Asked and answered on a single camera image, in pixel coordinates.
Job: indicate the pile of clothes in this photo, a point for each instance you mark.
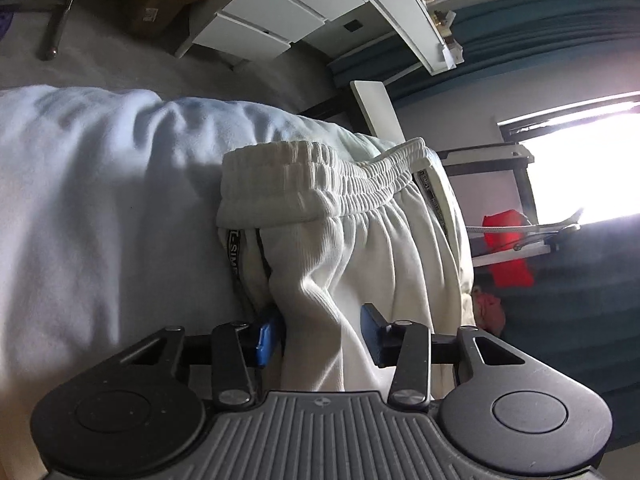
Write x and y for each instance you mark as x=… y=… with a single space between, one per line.
x=489 y=307

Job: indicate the pink white bed blanket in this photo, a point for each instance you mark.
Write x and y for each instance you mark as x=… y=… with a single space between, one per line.
x=100 y=210

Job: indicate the garment steamer stand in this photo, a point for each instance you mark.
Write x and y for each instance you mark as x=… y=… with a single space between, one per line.
x=530 y=231

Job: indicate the white dressing table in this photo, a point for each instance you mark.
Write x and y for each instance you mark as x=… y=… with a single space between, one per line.
x=280 y=5

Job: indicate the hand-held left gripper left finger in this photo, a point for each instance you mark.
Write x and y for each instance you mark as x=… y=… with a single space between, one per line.
x=265 y=340

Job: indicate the wide dark blue curtain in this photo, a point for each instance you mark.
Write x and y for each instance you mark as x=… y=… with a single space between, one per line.
x=565 y=320

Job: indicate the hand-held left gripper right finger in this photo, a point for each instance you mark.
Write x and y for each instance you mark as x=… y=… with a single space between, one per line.
x=374 y=335

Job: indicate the window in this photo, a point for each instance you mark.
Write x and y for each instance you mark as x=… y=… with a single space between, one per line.
x=585 y=160

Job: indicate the row of cosmetic bottles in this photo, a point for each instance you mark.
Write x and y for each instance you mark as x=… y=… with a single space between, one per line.
x=440 y=5

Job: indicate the metal pole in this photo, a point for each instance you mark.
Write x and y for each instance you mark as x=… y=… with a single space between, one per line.
x=62 y=15

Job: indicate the red bag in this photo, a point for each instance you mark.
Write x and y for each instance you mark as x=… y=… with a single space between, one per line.
x=507 y=255

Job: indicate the folded ironing board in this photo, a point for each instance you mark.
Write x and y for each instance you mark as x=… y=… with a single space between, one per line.
x=377 y=110

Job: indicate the narrow dark blue curtain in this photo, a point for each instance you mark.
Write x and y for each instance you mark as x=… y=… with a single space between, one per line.
x=525 y=35

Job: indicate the white pants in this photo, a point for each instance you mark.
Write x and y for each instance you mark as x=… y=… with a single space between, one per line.
x=360 y=240

